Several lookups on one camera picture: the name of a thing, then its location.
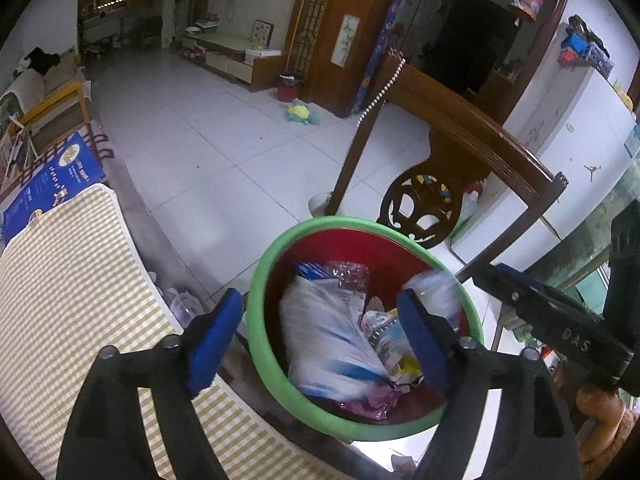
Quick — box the wooden television cabinet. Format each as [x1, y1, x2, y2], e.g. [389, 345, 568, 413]
[181, 32, 286, 93]

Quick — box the small red floor bin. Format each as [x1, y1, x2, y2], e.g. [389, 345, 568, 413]
[278, 74, 303, 103]

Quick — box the white blue snack packet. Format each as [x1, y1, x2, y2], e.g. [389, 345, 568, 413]
[361, 309, 407, 366]

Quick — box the wooden lattice wall panel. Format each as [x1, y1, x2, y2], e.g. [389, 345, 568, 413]
[285, 0, 406, 118]

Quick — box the white book rack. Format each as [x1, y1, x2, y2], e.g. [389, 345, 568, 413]
[0, 92, 41, 181]

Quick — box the white refrigerator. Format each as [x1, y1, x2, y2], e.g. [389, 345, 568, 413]
[450, 65, 640, 261]

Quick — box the white blue milk carton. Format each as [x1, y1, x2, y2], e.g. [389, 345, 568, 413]
[294, 261, 341, 286]

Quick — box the black and white plush toy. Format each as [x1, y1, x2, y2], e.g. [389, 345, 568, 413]
[14, 47, 61, 77]

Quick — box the yellow checked table mat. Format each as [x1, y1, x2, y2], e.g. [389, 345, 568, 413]
[0, 183, 351, 480]

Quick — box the green turtle plush toy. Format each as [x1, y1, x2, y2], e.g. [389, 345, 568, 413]
[285, 100, 323, 126]

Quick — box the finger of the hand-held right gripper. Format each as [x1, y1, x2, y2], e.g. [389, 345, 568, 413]
[472, 265, 567, 332]
[500, 263, 607, 319]

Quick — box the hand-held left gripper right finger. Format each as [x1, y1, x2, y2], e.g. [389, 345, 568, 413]
[397, 289, 584, 480]

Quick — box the blue toy truck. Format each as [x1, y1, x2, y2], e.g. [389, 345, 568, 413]
[565, 32, 615, 77]

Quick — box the wooden door frame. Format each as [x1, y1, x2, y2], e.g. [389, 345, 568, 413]
[400, 0, 573, 126]

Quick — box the wooden sofa with beige cushions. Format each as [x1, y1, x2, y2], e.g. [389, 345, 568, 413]
[0, 45, 93, 126]

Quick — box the carved wooden chair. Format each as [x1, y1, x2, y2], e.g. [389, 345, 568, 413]
[325, 49, 570, 281]

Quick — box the silver blue wrapper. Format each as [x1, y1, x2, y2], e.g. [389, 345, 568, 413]
[402, 269, 463, 328]

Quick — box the translucent plastic bag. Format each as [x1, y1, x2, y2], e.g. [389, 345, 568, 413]
[167, 287, 206, 328]

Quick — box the yellow white packet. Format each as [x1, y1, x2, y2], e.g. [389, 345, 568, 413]
[395, 355, 426, 387]

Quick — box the hanging wall scroll painting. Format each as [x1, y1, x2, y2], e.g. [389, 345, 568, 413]
[330, 14, 361, 67]

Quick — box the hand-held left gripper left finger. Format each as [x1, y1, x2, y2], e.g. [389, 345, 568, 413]
[57, 287, 245, 480]

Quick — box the glass fish tank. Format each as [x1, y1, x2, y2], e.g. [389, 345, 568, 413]
[545, 160, 640, 306]

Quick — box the red bin with green rim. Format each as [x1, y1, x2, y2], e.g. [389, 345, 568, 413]
[247, 216, 485, 442]

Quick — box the round grey floor object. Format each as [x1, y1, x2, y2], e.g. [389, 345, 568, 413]
[307, 192, 333, 216]

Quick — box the person's right hand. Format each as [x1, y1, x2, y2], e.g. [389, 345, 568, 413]
[575, 385, 628, 466]

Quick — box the lit wall cabinet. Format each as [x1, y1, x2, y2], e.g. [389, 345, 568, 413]
[80, 0, 166, 21]

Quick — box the white bead chain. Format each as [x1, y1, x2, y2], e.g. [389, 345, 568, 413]
[332, 55, 407, 201]

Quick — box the pink plastic bag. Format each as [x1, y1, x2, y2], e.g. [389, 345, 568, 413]
[345, 385, 403, 417]

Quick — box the person's right forearm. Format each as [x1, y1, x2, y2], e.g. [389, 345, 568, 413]
[607, 405, 640, 466]

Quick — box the white plastic bag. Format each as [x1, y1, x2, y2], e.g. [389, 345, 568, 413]
[279, 275, 397, 402]

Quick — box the small framed picture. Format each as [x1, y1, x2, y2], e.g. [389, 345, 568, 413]
[251, 19, 275, 50]

